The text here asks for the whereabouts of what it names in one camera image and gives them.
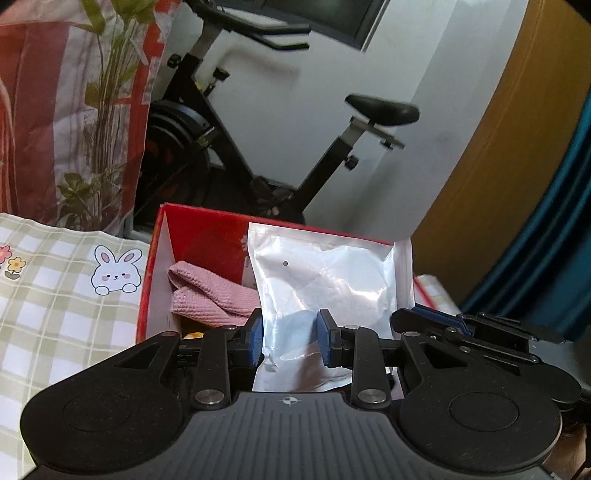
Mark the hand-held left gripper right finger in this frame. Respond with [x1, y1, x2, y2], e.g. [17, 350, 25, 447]
[316, 308, 481, 411]

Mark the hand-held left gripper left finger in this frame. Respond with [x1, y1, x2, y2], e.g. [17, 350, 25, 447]
[99, 308, 265, 411]

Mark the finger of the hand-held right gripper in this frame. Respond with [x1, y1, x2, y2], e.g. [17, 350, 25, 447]
[412, 304, 567, 345]
[390, 308, 541, 369]

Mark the white plastic packet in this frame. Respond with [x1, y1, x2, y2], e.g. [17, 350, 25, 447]
[244, 222, 415, 394]

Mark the pink knitted cloth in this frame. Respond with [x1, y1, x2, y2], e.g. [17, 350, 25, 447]
[167, 261, 263, 329]

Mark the red strawberry print cardboard box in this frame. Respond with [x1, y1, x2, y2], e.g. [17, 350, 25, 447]
[136, 202, 459, 354]

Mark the dark blue curtain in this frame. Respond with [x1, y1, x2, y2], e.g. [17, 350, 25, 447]
[461, 83, 591, 343]

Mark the wooden door panel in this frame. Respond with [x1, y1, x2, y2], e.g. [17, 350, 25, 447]
[410, 0, 591, 311]

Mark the checked bunny print tablecloth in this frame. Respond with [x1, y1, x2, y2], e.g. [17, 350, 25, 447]
[0, 212, 154, 468]

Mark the black exercise bike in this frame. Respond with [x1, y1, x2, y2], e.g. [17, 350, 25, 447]
[134, 0, 421, 232]

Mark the dark wall screen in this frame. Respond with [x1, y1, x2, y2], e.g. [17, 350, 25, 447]
[211, 0, 394, 51]

